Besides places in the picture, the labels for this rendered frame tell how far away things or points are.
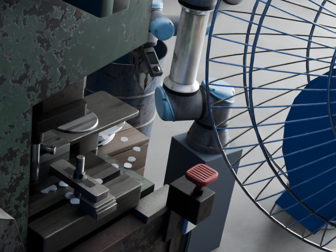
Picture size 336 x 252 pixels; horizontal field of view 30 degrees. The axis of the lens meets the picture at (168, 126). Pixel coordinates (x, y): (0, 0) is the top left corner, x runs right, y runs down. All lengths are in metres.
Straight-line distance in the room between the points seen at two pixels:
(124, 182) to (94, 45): 0.41
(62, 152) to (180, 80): 0.63
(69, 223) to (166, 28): 1.00
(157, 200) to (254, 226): 1.10
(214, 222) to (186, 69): 0.65
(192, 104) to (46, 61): 0.96
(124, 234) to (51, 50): 0.53
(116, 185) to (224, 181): 0.81
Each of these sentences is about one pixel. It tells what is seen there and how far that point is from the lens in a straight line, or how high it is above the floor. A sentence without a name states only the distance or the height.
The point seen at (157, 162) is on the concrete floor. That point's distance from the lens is 2.85.
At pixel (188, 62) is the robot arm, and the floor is 0.78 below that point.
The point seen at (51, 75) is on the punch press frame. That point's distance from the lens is 1.14.
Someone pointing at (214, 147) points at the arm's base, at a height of 0.48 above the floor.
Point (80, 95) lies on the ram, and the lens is 1.42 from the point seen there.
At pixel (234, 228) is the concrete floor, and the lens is 2.56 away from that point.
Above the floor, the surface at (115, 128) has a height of 0.39.
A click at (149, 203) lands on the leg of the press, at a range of 1.53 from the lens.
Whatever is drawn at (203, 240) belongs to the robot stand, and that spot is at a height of 0.08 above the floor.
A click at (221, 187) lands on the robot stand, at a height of 0.31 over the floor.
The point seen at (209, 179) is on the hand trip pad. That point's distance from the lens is 1.45.
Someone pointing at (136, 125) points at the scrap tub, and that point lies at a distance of 2.76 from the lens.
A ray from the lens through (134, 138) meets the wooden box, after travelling 2.33.
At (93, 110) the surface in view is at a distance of 1.60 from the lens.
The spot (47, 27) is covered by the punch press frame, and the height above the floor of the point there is 1.15.
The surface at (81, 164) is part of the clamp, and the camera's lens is 1.37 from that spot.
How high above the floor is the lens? 1.57
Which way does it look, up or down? 30 degrees down
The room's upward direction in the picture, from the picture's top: 9 degrees clockwise
